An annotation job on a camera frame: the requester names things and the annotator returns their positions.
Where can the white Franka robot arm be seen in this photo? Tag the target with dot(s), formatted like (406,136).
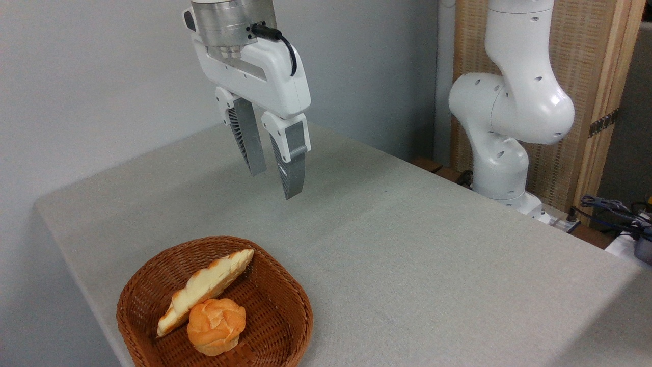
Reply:
(524,102)

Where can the metal hinge on screen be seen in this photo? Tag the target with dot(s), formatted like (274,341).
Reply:
(603,122)

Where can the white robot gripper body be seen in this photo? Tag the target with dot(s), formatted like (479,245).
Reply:
(277,84)

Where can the long sliced bread piece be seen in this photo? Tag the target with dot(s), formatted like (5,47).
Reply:
(204,285)

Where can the round orange bread roll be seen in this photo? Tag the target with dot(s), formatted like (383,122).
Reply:
(216,326)

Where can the white box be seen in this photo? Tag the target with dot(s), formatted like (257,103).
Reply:
(619,247)

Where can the wooden woven screen panel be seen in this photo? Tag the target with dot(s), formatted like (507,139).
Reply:
(586,51)

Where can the grey device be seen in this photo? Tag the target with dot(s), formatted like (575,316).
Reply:
(644,250)

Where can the brown wicker basket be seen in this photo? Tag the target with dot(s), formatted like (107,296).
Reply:
(270,306)

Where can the white vertical pipe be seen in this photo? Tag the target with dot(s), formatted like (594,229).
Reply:
(442,76)

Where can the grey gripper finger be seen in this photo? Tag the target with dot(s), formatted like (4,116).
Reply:
(250,137)
(293,168)

